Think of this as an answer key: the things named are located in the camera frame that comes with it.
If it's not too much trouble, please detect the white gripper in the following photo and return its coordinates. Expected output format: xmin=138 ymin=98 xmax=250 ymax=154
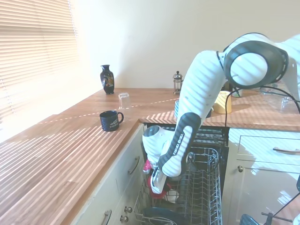
xmin=150 ymin=169 xmax=168 ymax=194

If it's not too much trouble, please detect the red enamel mug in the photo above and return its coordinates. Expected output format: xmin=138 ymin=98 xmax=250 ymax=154
xmin=147 ymin=174 xmax=172 ymax=200

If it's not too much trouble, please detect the dark blue printed mug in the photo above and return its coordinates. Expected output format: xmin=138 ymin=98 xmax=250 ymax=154
xmin=99 ymin=110 xmax=124 ymax=132

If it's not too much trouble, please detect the yellow plastic cup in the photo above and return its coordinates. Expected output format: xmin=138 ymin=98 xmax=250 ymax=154
xmin=212 ymin=90 xmax=233 ymax=114

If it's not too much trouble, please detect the black plate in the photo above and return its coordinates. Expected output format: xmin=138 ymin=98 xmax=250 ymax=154
xmin=142 ymin=207 xmax=187 ymax=225

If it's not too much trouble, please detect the cream kitchen cabinet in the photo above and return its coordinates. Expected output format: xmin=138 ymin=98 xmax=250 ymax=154
xmin=227 ymin=127 xmax=300 ymax=225
xmin=70 ymin=123 xmax=147 ymax=225

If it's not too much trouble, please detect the built-in dishwasher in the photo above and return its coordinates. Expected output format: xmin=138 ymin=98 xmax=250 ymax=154
xmin=133 ymin=121 xmax=230 ymax=225

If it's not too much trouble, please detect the clear glass tumbler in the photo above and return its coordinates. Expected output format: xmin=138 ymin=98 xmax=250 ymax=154
xmin=118 ymin=92 xmax=131 ymax=110
xmin=280 ymin=96 xmax=293 ymax=113

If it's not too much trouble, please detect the glass French press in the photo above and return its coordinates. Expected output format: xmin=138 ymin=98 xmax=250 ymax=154
xmin=172 ymin=70 xmax=184 ymax=95

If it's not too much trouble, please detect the black decorated vase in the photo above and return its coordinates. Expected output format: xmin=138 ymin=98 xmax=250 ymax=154
xmin=100 ymin=65 xmax=115 ymax=95

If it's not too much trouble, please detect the black clamp stand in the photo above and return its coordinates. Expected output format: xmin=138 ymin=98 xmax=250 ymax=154
xmin=261 ymin=211 xmax=293 ymax=225

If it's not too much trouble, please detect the beige window blind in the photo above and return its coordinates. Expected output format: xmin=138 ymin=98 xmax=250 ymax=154
xmin=0 ymin=0 xmax=80 ymax=124

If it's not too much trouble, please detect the metal drawer handle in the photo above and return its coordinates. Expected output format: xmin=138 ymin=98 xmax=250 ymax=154
xmin=127 ymin=156 xmax=141 ymax=175
xmin=100 ymin=209 xmax=113 ymax=225
xmin=272 ymin=147 xmax=300 ymax=153

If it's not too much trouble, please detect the wire dishwasher rack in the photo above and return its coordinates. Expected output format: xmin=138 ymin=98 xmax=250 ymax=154
xmin=134 ymin=147 xmax=223 ymax=225

